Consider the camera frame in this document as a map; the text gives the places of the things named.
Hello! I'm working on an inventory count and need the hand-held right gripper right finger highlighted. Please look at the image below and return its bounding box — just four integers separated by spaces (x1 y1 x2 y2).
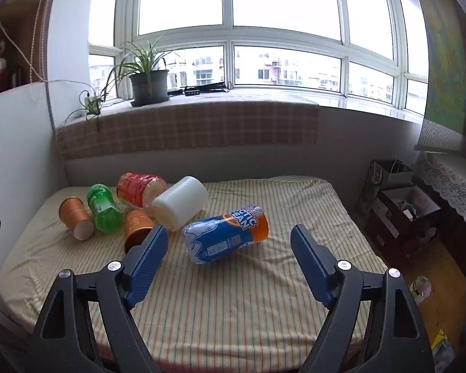
290 224 436 373

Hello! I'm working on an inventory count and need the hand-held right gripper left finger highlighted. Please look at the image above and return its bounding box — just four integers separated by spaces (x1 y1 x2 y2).
31 224 169 373

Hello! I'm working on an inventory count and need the orange paper cup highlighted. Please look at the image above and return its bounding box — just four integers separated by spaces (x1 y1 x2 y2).
59 196 95 241
124 209 156 254

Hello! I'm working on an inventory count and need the green plastic bottle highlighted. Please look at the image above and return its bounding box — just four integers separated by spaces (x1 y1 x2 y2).
86 184 126 234

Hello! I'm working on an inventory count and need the red label plastic bottle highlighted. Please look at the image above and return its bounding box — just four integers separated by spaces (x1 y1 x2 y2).
116 171 168 218

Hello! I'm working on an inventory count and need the blue and orange plastic bottle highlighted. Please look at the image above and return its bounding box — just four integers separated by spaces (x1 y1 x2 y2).
181 203 270 266

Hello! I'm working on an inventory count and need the striped bed sheet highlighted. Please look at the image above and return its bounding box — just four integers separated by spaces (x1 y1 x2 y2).
0 175 389 363

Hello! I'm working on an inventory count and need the open cardboard box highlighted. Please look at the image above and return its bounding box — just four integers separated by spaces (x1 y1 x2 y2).
364 185 443 258

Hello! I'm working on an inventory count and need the small round container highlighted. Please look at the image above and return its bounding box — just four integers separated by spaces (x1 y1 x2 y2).
409 276 432 304

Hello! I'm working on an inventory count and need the green paper bag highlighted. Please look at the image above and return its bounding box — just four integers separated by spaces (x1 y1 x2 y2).
358 159 414 218

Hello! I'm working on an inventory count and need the plaid windowsill blanket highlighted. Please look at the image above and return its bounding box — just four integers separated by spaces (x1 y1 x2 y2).
55 99 320 161

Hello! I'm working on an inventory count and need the yellow packet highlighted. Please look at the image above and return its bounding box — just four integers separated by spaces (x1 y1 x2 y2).
430 329 456 364

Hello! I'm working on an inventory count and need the white lace cloth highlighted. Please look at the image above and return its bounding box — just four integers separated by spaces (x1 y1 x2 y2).
416 151 466 237

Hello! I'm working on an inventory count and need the potted spider plant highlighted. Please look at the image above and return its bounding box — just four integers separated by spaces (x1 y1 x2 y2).
65 36 181 133

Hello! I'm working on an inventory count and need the black device on windowsill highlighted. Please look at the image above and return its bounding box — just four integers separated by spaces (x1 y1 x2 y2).
167 81 232 97

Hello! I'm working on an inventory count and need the white cable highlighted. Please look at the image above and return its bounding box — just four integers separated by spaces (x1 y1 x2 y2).
0 6 96 104

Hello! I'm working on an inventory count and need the white window frame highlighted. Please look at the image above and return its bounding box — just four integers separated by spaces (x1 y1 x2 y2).
88 0 430 116

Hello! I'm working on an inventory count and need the wall map poster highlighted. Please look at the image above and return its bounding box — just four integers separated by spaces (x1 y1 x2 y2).
408 0 466 141

